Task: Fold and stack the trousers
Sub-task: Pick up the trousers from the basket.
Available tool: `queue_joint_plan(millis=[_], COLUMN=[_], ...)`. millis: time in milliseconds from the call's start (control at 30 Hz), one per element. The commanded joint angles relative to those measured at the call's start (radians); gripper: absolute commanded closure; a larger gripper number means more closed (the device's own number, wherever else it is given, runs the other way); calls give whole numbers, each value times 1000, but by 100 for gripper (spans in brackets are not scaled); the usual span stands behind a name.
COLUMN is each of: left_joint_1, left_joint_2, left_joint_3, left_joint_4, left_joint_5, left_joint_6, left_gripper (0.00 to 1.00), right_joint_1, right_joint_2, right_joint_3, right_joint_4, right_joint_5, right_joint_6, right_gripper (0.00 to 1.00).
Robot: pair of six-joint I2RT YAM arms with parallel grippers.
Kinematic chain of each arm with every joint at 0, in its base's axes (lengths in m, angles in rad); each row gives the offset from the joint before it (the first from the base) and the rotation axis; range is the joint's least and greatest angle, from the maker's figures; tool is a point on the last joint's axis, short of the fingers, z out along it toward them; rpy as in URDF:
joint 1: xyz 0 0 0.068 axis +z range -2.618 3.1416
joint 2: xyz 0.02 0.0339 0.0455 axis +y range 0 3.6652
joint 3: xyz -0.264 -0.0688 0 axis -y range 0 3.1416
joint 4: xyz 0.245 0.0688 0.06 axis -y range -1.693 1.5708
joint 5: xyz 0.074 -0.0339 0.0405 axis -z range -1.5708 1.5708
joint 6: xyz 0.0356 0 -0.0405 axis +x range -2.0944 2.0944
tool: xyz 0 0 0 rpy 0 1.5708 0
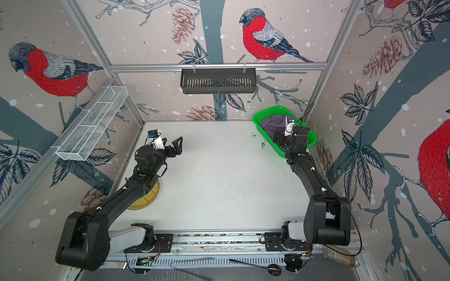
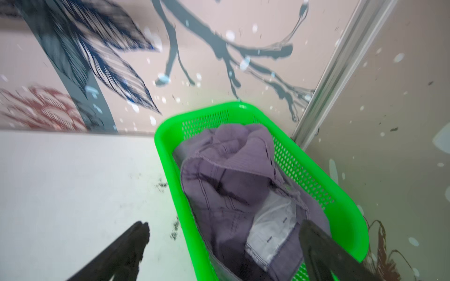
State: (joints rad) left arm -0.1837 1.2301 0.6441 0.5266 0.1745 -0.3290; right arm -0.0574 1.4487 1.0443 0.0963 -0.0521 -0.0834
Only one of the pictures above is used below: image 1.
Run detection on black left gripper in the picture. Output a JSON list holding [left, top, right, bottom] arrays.
[[151, 136, 183, 174]]

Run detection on purple trousers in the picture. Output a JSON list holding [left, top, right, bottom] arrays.
[[259, 115, 288, 144]]

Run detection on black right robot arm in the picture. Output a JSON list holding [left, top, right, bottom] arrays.
[[281, 126, 352, 249]]

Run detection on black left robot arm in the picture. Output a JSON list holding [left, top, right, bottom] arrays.
[[55, 137, 183, 271]]

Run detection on green plastic basket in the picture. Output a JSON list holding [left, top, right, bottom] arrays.
[[253, 106, 307, 158]]

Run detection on yellow round woven mat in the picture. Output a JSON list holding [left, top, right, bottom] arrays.
[[128, 180, 161, 211]]

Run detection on black spoon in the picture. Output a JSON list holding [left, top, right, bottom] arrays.
[[229, 259, 282, 276]]

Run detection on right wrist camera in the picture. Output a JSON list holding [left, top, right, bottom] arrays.
[[284, 115, 296, 137]]

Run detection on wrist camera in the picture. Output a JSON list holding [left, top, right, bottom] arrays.
[[284, 115, 296, 137], [145, 129, 165, 150]]

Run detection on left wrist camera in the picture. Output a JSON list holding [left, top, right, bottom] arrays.
[[145, 129, 165, 150]]

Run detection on black hanging wire basket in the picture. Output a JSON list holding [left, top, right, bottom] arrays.
[[180, 68, 257, 94]]

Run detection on horizontal aluminium frame bar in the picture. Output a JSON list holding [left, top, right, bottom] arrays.
[[110, 63, 328, 73]]

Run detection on white mesh wall shelf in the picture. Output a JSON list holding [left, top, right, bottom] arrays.
[[56, 85, 128, 161]]

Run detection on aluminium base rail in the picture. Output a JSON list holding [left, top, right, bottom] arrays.
[[101, 229, 363, 271]]

